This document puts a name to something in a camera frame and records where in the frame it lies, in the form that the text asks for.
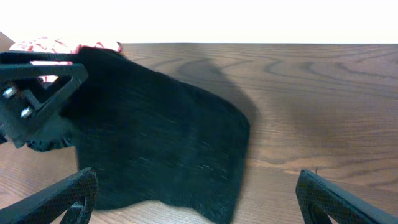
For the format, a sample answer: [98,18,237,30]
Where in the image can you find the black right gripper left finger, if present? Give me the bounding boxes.
[1,167,98,224]

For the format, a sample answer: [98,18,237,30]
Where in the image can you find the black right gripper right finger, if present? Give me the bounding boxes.
[295,169,397,224]

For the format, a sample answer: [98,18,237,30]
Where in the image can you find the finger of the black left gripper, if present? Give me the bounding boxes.
[1,51,88,147]

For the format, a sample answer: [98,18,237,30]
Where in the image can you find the black knit skirt with buttons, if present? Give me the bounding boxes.
[27,47,250,223]

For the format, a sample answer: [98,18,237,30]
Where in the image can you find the pink t-shirt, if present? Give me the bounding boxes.
[8,36,122,84]

